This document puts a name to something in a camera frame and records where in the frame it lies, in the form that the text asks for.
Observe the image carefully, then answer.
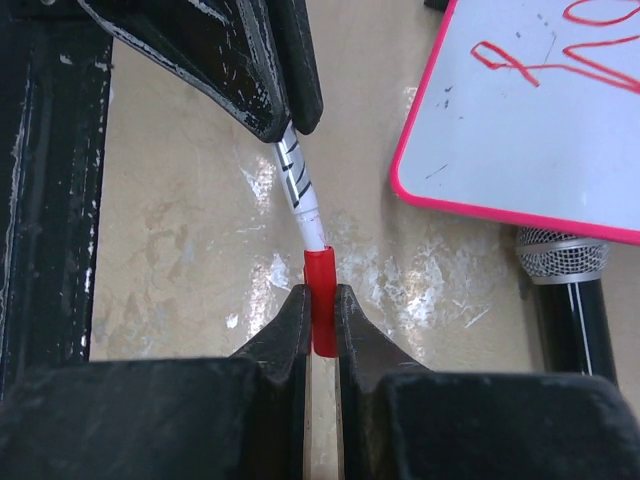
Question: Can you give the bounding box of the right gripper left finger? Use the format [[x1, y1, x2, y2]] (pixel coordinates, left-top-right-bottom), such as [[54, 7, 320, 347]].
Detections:
[[1, 285, 311, 479]]

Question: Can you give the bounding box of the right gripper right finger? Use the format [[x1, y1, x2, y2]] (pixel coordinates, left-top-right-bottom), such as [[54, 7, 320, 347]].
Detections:
[[335, 285, 639, 479]]

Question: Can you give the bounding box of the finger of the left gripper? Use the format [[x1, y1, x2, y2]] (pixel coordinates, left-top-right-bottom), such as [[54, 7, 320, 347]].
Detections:
[[79, 0, 290, 143], [272, 0, 324, 135]]

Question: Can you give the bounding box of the red white marker pen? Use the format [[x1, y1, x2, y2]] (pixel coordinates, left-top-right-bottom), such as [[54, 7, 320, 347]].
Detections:
[[272, 122, 328, 252]]

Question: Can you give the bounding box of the red marker cap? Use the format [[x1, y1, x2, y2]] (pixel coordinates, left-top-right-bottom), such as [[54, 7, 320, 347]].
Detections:
[[303, 247, 337, 358]]

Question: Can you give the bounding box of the pink framed whiteboard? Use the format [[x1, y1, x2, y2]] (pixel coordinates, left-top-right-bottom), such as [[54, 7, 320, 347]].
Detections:
[[390, 1, 639, 245]]

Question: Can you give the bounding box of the black handheld microphone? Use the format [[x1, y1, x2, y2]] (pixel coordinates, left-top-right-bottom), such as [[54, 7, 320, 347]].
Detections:
[[516, 227, 618, 384]]

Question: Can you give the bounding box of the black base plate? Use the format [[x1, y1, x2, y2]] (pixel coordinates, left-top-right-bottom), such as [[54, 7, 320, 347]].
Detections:
[[1, 1, 113, 392]]

